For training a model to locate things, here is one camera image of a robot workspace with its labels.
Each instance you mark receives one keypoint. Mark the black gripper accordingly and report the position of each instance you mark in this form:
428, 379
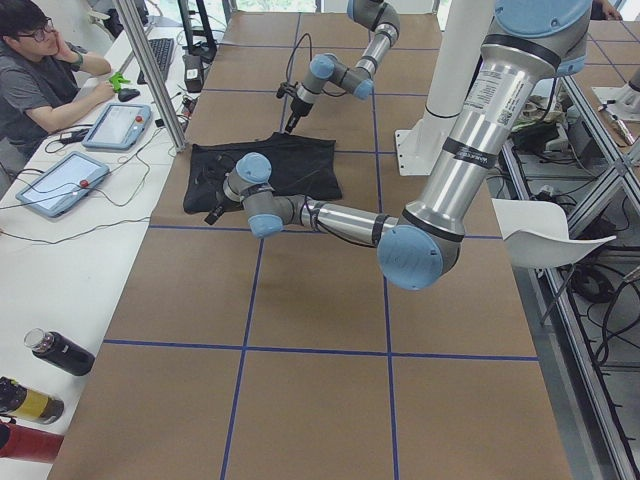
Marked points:
298, 106
207, 171

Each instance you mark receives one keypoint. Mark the black graphic t-shirt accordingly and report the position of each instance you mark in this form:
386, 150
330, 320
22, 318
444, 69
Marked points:
300, 165

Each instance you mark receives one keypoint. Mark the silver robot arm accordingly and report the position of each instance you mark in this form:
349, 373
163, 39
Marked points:
383, 21
492, 55

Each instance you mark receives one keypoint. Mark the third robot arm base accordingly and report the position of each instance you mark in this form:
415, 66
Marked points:
626, 99

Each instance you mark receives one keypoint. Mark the far blue teach pendant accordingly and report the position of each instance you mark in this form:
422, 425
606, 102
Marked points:
118, 127

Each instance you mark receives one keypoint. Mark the blue teach pendant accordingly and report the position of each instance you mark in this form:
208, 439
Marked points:
62, 186
118, 127

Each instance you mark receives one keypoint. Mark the black keyboard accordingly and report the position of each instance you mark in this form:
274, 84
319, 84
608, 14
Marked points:
163, 51

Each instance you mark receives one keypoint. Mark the black computer mouse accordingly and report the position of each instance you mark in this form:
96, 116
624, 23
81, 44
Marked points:
127, 94

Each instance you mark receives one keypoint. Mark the green plastic object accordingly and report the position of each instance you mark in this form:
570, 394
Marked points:
118, 81

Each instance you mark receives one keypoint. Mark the near blue teach pendant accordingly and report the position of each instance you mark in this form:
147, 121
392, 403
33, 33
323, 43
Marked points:
62, 186

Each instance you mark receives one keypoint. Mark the black water bottle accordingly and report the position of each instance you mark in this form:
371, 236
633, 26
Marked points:
56, 349

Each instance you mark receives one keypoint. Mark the seated person grey shirt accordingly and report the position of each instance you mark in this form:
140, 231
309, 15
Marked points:
38, 87

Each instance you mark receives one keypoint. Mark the white plastic chair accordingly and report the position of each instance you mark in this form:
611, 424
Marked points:
537, 236

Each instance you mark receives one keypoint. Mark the yellow black bottle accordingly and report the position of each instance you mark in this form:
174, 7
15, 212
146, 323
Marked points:
18, 401

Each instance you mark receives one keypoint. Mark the red bottle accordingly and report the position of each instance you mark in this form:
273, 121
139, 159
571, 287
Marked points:
28, 444

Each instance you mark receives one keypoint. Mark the aluminium frame post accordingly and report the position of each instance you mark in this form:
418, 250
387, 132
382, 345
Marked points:
141, 48

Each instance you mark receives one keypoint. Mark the white camera mast pedestal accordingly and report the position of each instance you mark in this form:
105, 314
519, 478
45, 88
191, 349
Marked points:
435, 100

